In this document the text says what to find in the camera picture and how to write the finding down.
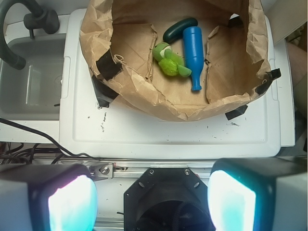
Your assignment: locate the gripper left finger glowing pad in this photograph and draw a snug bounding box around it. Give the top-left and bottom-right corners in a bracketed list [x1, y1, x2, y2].
[0, 164, 98, 231]

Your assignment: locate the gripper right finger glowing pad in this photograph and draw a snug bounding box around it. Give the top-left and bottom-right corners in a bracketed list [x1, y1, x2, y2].
[207, 157, 308, 231]

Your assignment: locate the green plush animal toy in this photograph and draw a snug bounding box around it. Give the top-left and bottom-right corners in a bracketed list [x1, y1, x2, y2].
[152, 42, 192, 77]

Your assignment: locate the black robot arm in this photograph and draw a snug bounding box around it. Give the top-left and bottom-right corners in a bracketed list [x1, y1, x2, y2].
[0, 156, 308, 231]

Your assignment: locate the white plastic bin lid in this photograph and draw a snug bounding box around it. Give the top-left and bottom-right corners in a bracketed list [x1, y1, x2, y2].
[59, 9, 281, 160]

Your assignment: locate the grey toy sink basin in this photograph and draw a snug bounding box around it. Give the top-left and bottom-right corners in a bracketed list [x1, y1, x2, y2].
[0, 34, 65, 120]

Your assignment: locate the blue toy bottle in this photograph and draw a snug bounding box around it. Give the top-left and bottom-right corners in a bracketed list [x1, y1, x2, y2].
[183, 26, 204, 91]

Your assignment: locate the dark grey toy faucet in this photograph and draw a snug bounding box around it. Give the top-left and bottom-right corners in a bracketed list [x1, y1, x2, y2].
[0, 0, 60, 70]

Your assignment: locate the brown paper bag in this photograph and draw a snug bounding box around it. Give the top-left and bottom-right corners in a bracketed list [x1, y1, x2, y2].
[80, 0, 275, 122]

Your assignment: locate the dark green toy cucumber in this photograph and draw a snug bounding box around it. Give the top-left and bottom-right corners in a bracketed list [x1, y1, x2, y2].
[163, 17, 198, 44]

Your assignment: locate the black cable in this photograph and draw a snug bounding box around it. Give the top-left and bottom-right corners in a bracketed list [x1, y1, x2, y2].
[0, 117, 101, 160]

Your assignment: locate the aluminium rail frame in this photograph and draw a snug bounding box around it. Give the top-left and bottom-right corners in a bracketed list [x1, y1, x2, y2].
[83, 160, 214, 179]

